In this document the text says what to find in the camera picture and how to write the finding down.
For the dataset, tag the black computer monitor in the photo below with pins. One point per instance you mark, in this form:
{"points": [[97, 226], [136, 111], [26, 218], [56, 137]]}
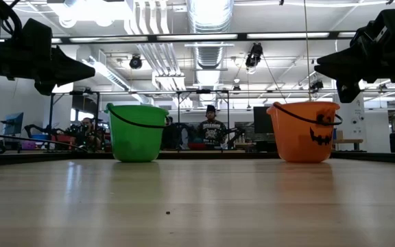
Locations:
{"points": [[262, 120]]}

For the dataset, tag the black ceiling camera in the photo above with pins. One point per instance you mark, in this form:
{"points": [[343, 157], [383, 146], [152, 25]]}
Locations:
{"points": [[254, 55], [317, 85], [135, 61]]}

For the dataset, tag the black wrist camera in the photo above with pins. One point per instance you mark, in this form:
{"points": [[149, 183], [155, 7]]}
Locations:
{"points": [[36, 34], [376, 24]]}

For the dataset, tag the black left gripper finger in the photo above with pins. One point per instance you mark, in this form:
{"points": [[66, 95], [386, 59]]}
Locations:
{"points": [[70, 68]]}

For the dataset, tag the green plastic bucket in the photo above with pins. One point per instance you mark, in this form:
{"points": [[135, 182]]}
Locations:
{"points": [[135, 140]]}

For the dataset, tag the person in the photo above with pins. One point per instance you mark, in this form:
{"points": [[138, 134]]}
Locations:
{"points": [[169, 120], [87, 132], [211, 130]]}

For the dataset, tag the wooden bench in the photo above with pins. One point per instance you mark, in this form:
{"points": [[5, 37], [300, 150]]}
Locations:
{"points": [[348, 140]]}

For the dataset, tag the orange jack-o'-lantern bucket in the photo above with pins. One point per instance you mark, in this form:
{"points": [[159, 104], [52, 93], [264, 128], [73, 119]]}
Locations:
{"points": [[297, 137]]}

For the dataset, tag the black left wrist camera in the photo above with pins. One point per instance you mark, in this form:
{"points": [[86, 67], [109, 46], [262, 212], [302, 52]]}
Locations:
{"points": [[36, 34]]}

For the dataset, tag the blue-lit computer monitor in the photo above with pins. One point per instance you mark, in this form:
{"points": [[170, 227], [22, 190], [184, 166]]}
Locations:
{"points": [[14, 123]]}

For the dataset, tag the silver ceiling air duct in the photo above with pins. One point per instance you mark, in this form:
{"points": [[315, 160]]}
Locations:
{"points": [[211, 34]]}

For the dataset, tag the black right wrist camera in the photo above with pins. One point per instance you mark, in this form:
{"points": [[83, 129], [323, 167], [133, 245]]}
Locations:
{"points": [[376, 24]]}

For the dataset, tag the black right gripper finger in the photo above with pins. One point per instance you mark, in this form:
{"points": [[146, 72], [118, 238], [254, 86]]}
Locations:
{"points": [[334, 65]]}

